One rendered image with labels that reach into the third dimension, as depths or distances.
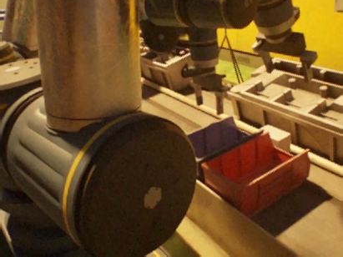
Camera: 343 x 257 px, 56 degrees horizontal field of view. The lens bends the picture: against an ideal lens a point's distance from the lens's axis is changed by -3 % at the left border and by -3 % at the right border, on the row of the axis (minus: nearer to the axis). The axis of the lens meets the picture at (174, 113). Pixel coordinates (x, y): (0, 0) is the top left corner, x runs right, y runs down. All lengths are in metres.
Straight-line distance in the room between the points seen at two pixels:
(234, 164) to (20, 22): 0.90
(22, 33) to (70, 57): 0.88
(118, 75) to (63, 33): 0.08
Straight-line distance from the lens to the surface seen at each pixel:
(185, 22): 0.80
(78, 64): 0.41
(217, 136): 1.41
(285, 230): 1.10
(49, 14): 0.42
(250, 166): 1.28
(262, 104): 1.47
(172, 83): 2.12
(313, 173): 1.34
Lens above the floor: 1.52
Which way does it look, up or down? 24 degrees down
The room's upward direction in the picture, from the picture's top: 8 degrees counter-clockwise
